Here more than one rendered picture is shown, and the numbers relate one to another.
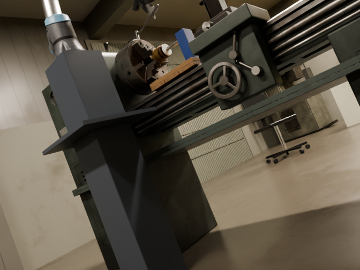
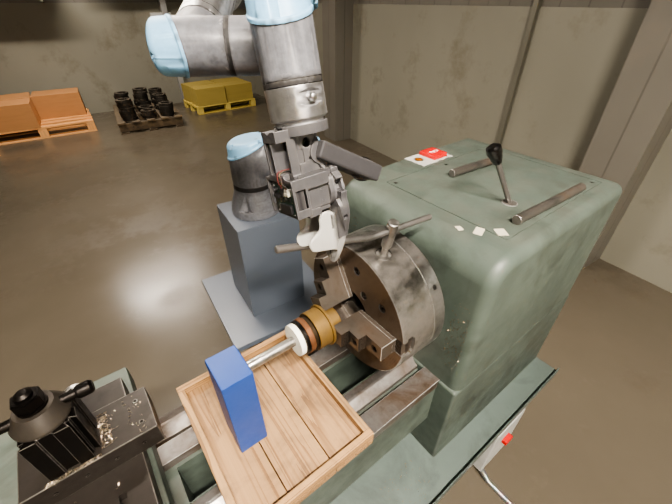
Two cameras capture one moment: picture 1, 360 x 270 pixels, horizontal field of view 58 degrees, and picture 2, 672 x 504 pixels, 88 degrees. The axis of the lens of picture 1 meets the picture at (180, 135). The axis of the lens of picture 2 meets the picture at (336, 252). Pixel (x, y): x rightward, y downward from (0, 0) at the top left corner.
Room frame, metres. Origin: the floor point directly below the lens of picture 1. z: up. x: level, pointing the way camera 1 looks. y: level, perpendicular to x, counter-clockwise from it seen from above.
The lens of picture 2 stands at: (2.01, -0.55, 1.65)
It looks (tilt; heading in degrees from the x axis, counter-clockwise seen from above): 36 degrees down; 105
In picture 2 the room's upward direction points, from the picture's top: straight up
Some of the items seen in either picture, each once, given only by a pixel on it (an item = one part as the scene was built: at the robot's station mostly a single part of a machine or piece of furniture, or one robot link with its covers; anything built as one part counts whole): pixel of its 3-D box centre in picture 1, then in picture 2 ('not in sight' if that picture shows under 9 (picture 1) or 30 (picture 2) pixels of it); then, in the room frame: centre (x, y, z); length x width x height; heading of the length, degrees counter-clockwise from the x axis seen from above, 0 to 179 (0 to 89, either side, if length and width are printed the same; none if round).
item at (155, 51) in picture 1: (160, 54); (316, 327); (1.84, -0.07, 1.08); 0.09 x 0.09 x 0.09; 53
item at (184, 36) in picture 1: (190, 50); (238, 400); (1.72, -0.23, 1.00); 0.08 x 0.06 x 0.23; 143
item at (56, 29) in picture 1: (60, 30); (251, 158); (1.51, 0.34, 1.27); 0.13 x 0.12 x 0.14; 22
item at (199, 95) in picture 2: not in sight; (218, 94); (-1.95, 5.60, 0.20); 1.17 x 0.85 x 0.41; 48
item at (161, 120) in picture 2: not in sight; (143, 104); (-2.64, 4.44, 0.24); 1.36 x 0.96 x 0.49; 138
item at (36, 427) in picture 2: not in sight; (37, 411); (1.49, -0.39, 1.14); 0.08 x 0.08 x 0.03
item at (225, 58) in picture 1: (237, 68); not in sight; (1.35, -0.32, 0.73); 0.27 x 0.12 x 0.27; 53
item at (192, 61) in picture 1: (190, 74); (270, 414); (1.75, -0.18, 0.89); 0.36 x 0.30 x 0.04; 143
